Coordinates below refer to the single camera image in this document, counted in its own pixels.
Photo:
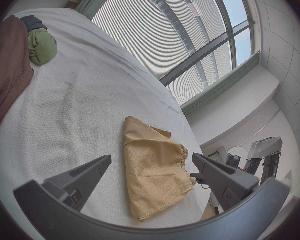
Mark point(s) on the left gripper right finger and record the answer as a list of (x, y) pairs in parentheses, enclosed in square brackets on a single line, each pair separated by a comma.
[(227, 181)]

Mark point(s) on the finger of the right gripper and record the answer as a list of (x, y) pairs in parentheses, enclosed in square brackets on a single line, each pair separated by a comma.
[(196, 177)]

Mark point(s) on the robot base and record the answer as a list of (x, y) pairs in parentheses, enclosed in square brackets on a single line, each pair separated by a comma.
[(230, 159)]

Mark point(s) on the grey-green curtain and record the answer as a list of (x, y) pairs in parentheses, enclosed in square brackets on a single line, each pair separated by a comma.
[(90, 4), (222, 84)]

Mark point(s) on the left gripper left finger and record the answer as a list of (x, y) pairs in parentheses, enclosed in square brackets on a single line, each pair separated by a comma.
[(75, 181)]

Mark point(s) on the brown garment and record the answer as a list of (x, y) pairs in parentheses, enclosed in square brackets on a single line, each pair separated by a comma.
[(7, 71)]

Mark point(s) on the bed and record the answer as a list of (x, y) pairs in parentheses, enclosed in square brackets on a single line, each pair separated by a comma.
[(77, 96)]

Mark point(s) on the black garment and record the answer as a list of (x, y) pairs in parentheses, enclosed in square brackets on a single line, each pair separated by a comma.
[(32, 22)]

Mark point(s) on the window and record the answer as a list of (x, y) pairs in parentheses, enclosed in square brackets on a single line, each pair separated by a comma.
[(165, 34)]

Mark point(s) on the tan shorts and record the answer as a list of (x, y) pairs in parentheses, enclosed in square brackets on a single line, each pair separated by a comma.
[(150, 164)]

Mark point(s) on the green garment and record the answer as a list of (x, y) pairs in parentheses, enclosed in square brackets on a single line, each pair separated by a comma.
[(41, 46)]

